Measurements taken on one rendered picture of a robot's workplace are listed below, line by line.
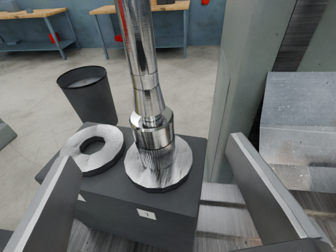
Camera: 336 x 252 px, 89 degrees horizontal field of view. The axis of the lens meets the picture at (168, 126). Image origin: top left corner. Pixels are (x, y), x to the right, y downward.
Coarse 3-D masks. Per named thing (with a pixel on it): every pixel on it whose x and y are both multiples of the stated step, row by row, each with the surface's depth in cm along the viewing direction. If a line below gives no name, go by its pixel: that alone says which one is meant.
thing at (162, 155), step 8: (136, 136) 18; (160, 136) 17; (168, 136) 18; (136, 144) 19; (144, 144) 18; (152, 144) 17; (160, 144) 18; (168, 144) 19; (144, 152) 19; (152, 152) 18; (160, 152) 19; (168, 152) 19; (144, 160) 20; (152, 160) 19; (160, 160) 19; (168, 160) 20; (152, 168) 20; (160, 168) 20
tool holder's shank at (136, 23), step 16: (128, 0) 10; (144, 0) 11; (128, 16) 11; (144, 16) 11; (128, 32) 12; (144, 32) 12; (128, 48) 12; (144, 48) 12; (128, 64) 14; (144, 64) 13; (144, 80) 14; (144, 96) 15; (160, 96) 16; (144, 112) 16; (160, 112) 16
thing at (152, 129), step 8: (168, 112) 18; (136, 120) 17; (144, 120) 17; (160, 120) 17; (168, 120) 17; (136, 128) 17; (144, 128) 16; (152, 128) 16; (160, 128) 16; (168, 128) 17; (144, 136) 17; (152, 136) 17
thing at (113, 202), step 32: (96, 128) 27; (128, 128) 29; (96, 160) 23; (128, 160) 22; (192, 160) 23; (96, 192) 21; (128, 192) 20; (160, 192) 20; (192, 192) 20; (96, 224) 31; (128, 224) 26; (160, 224) 22; (192, 224) 19
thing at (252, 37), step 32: (256, 0) 38; (288, 0) 36; (320, 0) 35; (224, 32) 76; (256, 32) 41; (288, 32) 40; (320, 32) 39; (224, 64) 71; (256, 64) 46; (288, 64) 44; (320, 64) 44; (224, 96) 68; (256, 96) 52; (224, 128) 67; (256, 128) 60; (224, 160) 75
